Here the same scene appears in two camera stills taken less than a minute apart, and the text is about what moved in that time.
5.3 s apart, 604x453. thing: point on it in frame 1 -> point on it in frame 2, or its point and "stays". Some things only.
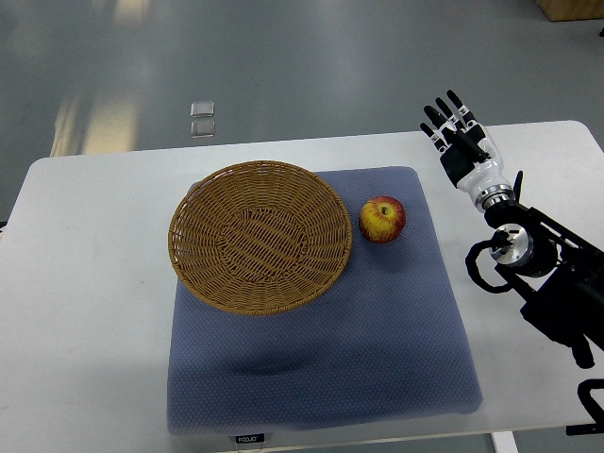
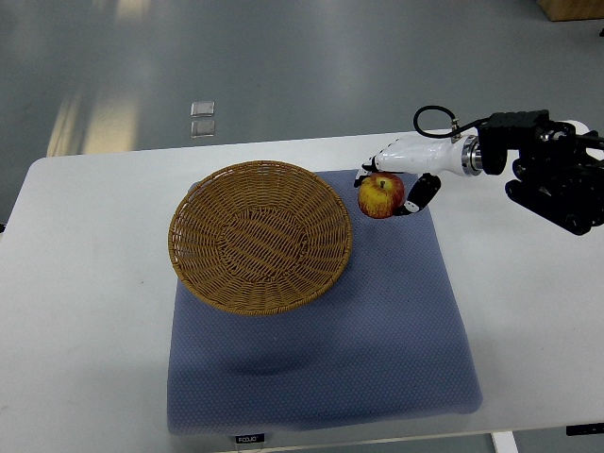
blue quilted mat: x=385 y=343 stays
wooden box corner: x=565 y=10 stays
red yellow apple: x=382 y=219 -> x=381 y=194
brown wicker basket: x=259 y=237 stays
